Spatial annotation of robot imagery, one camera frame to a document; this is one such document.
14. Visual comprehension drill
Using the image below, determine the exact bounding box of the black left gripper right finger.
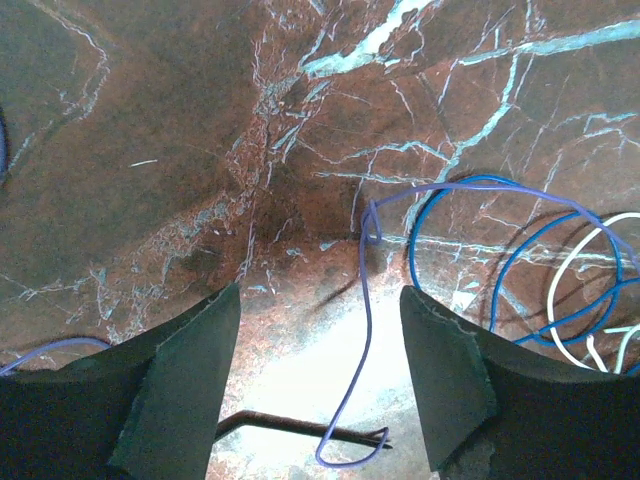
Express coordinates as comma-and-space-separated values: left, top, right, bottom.
400, 286, 639, 479

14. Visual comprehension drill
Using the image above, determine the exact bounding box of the black zip tie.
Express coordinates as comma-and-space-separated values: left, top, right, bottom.
214, 410, 383, 447

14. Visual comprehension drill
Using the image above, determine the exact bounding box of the purple wire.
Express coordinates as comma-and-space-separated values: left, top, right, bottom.
0, 182, 640, 470

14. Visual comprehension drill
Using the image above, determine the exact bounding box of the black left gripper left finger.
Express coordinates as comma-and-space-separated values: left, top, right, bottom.
1, 284, 241, 479

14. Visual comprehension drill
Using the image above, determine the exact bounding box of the blue wire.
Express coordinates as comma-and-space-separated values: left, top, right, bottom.
408, 174, 640, 376

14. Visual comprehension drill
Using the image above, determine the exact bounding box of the white wire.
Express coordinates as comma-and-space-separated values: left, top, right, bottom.
547, 213, 640, 374

